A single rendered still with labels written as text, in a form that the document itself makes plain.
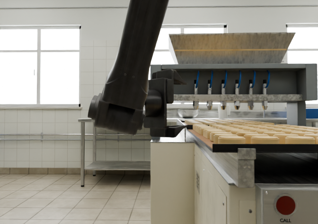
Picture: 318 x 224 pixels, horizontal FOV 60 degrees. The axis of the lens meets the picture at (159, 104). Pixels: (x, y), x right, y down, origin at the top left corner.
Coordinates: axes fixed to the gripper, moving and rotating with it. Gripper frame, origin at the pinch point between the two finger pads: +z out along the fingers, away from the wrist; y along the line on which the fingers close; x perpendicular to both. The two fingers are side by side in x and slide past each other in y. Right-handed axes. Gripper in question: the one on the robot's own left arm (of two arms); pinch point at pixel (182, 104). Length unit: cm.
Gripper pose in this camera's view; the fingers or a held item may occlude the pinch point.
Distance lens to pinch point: 63.5
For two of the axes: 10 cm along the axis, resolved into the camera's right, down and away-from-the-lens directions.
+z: 7.2, 0.3, 6.9
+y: 0.0, 10.0, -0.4
